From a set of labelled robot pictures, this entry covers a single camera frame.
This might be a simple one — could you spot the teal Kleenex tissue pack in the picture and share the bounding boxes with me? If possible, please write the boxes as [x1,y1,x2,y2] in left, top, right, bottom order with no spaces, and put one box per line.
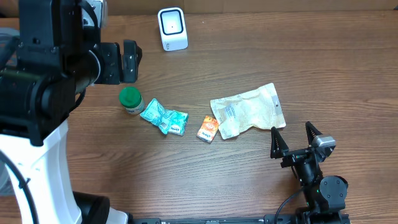
[140,98,189,136]

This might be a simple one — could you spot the grey plastic basket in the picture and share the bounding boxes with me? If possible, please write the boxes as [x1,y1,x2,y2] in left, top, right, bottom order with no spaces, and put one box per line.
[1,27,20,70]

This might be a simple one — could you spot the green lid jar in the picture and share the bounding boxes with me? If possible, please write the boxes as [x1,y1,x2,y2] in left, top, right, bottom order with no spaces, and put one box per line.
[119,86,145,115]

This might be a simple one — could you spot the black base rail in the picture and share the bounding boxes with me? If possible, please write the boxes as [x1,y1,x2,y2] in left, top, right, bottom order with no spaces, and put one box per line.
[127,213,299,224]

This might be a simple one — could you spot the beige plastic pouch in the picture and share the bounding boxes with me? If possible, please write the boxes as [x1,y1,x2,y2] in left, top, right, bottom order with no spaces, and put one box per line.
[210,83,286,139]

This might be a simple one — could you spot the orange small box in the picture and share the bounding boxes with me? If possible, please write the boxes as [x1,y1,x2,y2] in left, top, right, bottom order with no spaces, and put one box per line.
[197,116,219,143]

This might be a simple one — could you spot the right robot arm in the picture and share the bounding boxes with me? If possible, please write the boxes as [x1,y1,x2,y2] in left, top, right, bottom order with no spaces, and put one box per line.
[264,121,350,224]

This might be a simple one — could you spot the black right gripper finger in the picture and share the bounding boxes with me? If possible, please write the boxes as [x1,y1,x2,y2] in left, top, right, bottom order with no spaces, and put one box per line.
[305,121,322,145]
[270,127,289,159]

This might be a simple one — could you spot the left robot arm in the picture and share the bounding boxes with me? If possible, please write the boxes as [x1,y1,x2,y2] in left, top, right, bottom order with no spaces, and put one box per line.
[1,0,142,224]

